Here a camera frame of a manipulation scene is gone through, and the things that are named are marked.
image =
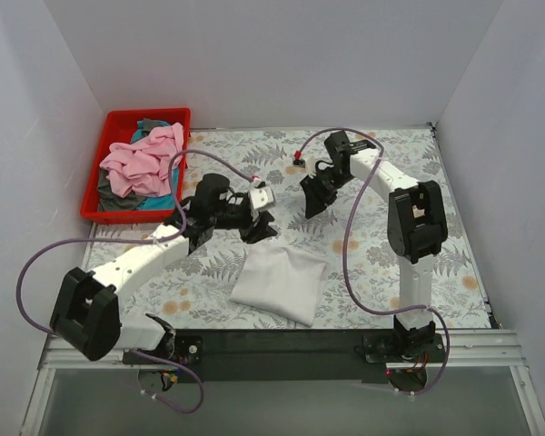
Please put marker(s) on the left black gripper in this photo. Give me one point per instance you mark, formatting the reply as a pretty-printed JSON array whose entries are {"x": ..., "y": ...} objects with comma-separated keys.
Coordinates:
[{"x": 251, "y": 225}]

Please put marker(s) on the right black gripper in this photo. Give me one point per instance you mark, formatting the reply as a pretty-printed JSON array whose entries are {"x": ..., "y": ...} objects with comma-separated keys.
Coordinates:
[{"x": 321, "y": 189}]

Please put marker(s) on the white t shirt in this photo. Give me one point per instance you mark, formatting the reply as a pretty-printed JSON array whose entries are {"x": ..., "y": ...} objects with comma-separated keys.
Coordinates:
[{"x": 282, "y": 280}]

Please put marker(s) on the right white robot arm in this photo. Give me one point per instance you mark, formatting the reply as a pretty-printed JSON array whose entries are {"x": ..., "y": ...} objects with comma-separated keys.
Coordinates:
[{"x": 416, "y": 230}]

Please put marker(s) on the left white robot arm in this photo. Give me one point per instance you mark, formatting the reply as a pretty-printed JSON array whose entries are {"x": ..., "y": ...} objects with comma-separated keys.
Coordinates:
[{"x": 87, "y": 312}]

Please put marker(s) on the floral table mat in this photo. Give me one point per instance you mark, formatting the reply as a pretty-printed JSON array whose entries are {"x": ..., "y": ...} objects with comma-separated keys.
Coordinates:
[{"x": 363, "y": 281}]

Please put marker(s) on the teal t shirt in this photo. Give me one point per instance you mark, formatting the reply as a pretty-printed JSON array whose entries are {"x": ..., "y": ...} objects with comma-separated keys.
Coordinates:
[{"x": 149, "y": 168}]

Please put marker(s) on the pink t shirt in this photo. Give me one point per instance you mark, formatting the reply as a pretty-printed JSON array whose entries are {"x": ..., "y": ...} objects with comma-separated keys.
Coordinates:
[{"x": 116, "y": 163}]

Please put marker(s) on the grey t shirt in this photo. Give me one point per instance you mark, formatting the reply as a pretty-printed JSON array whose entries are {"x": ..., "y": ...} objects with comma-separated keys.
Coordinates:
[{"x": 110, "y": 202}]

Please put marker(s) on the red plastic bin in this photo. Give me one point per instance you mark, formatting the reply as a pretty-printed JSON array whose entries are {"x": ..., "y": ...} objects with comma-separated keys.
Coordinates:
[{"x": 119, "y": 126}]

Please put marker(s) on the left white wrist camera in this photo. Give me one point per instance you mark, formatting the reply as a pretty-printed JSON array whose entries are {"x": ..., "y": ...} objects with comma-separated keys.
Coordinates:
[{"x": 261, "y": 198}]

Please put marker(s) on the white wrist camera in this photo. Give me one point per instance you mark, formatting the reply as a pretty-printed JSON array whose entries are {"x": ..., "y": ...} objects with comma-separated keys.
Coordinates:
[
  {"x": 261, "y": 198},
  {"x": 308, "y": 164}
]

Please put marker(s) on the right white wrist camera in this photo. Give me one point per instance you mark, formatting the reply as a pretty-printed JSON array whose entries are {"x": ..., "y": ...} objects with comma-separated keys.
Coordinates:
[{"x": 308, "y": 164}]

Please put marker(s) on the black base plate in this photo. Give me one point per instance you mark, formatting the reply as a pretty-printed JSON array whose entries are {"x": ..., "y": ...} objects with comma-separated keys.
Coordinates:
[{"x": 298, "y": 355}]

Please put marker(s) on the aluminium rail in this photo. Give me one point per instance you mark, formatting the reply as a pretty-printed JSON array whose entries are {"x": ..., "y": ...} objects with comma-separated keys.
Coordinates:
[{"x": 469, "y": 348}]

